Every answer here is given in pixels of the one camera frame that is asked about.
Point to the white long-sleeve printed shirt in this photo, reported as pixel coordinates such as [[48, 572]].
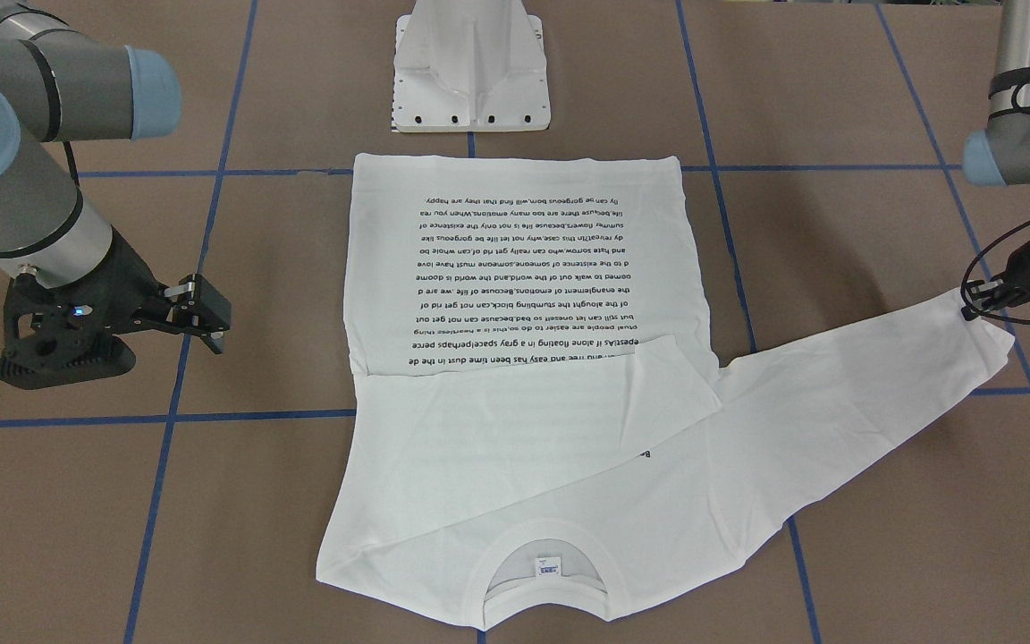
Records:
[[541, 419]]

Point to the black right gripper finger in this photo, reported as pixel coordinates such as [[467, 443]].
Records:
[[203, 311]]

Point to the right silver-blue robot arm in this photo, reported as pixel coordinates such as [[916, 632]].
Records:
[[58, 86]]

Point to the white camera stand column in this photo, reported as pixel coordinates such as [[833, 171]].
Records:
[[470, 66]]

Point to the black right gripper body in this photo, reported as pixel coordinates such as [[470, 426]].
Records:
[[129, 272]]

